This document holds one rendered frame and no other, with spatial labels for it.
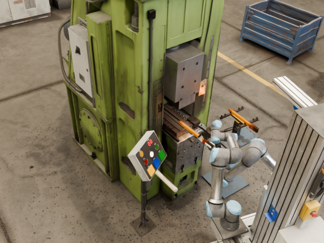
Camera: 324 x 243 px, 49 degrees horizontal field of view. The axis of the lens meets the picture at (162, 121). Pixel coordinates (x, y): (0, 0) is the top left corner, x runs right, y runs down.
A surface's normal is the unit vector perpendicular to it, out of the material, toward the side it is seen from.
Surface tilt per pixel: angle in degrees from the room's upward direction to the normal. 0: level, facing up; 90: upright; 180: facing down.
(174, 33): 90
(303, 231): 0
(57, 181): 0
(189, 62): 90
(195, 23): 90
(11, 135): 0
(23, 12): 90
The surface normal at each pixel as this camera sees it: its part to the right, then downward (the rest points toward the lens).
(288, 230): 0.04, -0.77
